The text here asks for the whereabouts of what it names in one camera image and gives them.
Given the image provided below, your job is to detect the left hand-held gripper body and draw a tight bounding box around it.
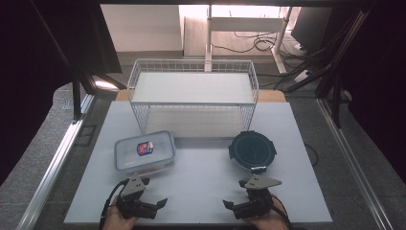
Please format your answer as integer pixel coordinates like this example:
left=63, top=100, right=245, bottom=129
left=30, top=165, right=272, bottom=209
left=115, top=173, right=158, bottom=220

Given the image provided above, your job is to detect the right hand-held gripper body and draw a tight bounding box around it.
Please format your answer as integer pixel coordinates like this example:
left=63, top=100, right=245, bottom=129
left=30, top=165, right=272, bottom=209
left=233, top=173, right=283, bottom=220

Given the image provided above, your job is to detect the clear rectangular food container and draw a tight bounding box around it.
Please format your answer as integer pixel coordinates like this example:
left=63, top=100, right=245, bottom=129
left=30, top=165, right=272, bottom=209
left=114, top=129, right=177, bottom=178

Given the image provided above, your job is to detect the dark round food container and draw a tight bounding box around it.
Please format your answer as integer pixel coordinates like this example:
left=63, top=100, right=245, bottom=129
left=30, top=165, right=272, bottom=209
left=228, top=129, right=278, bottom=175

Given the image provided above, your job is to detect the white wire shelf rack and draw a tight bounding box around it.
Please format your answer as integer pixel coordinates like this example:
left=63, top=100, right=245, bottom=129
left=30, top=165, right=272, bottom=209
left=126, top=58, right=260, bottom=140

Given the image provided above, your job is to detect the person's right hand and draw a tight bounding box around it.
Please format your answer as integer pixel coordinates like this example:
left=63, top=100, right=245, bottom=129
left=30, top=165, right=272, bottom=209
left=244, top=194, right=290, bottom=230

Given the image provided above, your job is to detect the person's left hand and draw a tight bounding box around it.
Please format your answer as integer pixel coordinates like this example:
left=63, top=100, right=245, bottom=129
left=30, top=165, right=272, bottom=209
left=101, top=196, right=139, bottom=230

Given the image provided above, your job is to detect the black metal stand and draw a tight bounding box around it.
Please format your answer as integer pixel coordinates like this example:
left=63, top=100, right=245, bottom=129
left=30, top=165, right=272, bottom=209
left=313, top=9, right=375, bottom=129
left=70, top=72, right=128, bottom=125

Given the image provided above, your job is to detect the white power strip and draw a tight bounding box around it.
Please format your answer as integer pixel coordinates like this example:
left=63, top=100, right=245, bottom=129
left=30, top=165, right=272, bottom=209
left=294, top=69, right=310, bottom=83

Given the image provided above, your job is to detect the white cabinet panel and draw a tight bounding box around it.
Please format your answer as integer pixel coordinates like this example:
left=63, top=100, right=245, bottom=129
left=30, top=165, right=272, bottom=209
left=100, top=4, right=186, bottom=54

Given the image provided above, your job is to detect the black curtain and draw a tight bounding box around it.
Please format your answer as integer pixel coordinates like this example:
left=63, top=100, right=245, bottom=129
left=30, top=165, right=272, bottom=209
left=331, top=0, right=406, bottom=185
left=0, top=0, right=124, bottom=187

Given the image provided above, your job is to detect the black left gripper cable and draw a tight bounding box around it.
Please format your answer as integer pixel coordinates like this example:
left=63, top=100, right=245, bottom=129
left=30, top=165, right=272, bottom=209
left=99, top=178, right=130, bottom=230

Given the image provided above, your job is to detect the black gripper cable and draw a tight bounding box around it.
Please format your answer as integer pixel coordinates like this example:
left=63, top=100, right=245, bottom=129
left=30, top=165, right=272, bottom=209
left=99, top=178, right=130, bottom=230
left=270, top=194, right=294, bottom=230

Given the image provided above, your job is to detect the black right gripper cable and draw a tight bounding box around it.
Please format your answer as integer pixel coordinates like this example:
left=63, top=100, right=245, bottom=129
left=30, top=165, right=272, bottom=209
left=270, top=194, right=294, bottom=230

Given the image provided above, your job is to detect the thin black floor cable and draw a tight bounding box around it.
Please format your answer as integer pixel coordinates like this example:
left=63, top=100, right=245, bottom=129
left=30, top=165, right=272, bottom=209
left=303, top=142, right=320, bottom=168

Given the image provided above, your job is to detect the aluminium rail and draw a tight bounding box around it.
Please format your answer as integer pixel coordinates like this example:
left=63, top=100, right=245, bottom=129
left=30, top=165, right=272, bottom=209
left=14, top=93, right=96, bottom=230
left=316, top=97, right=395, bottom=230

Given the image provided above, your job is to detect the black floor cable loop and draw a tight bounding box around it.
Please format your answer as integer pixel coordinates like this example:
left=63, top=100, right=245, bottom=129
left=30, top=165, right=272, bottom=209
left=210, top=30, right=282, bottom=55

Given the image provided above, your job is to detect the white desk frame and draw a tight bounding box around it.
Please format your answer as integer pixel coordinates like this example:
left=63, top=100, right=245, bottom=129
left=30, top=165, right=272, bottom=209
left=204, top=4, right=294, bottom=75

